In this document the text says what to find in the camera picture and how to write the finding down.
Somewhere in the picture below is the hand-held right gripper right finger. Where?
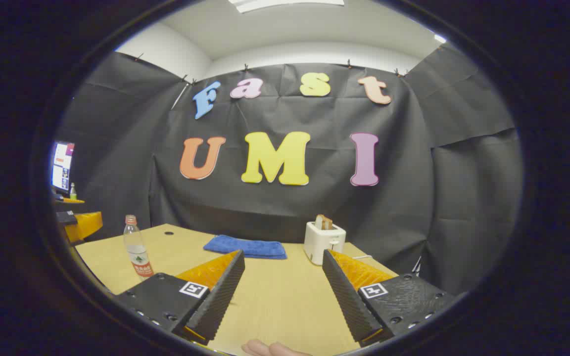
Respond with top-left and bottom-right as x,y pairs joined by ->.
322,249 -> 456,348

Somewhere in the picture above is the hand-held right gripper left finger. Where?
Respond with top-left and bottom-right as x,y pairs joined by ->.
115,250 -> 246,346

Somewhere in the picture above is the clear plastic water bottle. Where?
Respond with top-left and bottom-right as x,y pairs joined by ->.
123,215 -> 154,281

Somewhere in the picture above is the blue folded towel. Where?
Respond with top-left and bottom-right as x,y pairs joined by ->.
203,234 -> 288,260

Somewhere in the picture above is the computer monitor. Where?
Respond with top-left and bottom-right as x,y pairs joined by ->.
50,141 -> 76,196

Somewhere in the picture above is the white toaster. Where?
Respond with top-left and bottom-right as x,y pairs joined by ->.
304,221 -> 347,266

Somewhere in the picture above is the black backdrop cloth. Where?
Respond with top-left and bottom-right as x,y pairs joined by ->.
55,44 -> 524,297

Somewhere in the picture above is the ceiling light panel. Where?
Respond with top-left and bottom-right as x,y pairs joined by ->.
228,0 -> 345,13

